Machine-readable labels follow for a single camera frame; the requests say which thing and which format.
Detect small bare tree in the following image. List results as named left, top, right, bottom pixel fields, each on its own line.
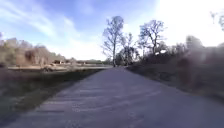
left=115, top=32, right=141, bottom=67

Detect tall bare tree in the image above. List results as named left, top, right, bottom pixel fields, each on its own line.
left=101, top=15, right=125, bottom=68

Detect grey asphalt road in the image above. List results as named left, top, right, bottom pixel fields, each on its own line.
left=2, top=66, right=224, bottom=128

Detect broad bare tree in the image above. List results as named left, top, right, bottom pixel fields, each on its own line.
left=137, top=19, right=167, bottom=56

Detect pale field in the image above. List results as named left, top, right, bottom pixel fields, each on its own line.
left=7, top=63, right=114, bottom=73

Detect overgrown grass bank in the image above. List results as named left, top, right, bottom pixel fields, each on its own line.
left=126, top=46, right=224, bottom=103

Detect dark bushes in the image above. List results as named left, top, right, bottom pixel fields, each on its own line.
left=139, top=34, right=224, bottom=68

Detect grass verge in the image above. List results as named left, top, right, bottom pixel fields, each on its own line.
left=0, top=68, right=105, bottom=126

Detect wood of brown trees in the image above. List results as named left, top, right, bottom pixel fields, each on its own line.
left=0, top=32, right=78, bottom=68

